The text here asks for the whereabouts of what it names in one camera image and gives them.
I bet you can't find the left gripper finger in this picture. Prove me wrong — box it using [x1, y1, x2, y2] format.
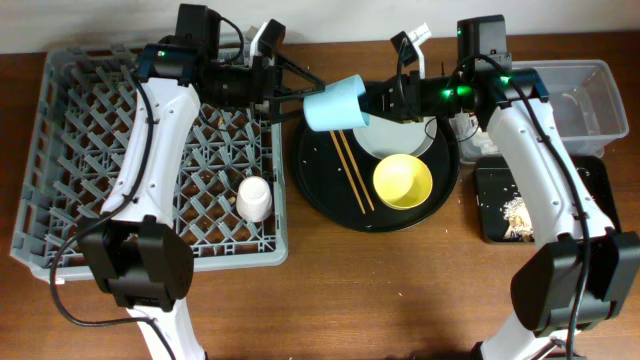
[269, 94, 311, 124]
[277, 54, 326, 95]

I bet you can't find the blue plastic cup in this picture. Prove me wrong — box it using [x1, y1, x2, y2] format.
[303, 75, 370, 132]

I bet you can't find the grey round plate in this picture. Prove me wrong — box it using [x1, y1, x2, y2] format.
[353, 115, 437, 160]

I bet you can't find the wooden chopstick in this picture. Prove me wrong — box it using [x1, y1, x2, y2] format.
[339, 130, 375, 211]
[329, 131, 366, 214]

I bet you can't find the yellow bowl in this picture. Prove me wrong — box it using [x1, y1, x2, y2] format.
[372, 154, 434, 210]

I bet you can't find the pink plastic cup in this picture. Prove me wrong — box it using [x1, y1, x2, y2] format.
[236, 176, 272, 223]

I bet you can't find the food scraps pile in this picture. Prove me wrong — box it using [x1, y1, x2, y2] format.
[477, 164, 594, 244]

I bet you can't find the white tissue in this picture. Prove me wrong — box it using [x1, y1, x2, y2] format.
[461, 129, 497, 157]

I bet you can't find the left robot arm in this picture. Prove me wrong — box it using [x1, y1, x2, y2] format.
[75, 4, 325, 359]

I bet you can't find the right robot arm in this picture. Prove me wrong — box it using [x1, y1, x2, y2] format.
[359, 15, 639, 360]

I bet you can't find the grey dishwasher rack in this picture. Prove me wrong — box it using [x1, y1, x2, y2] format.
[10, 44, 288, 283]

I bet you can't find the round black tray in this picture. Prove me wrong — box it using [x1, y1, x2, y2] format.
[290, 119, 459, 233]

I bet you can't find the black rectangular tray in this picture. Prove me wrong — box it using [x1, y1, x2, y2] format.
[474, 155, 621, 243]

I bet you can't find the clear plastic bin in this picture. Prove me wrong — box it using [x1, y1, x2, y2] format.
[449, 59, 630, 165]

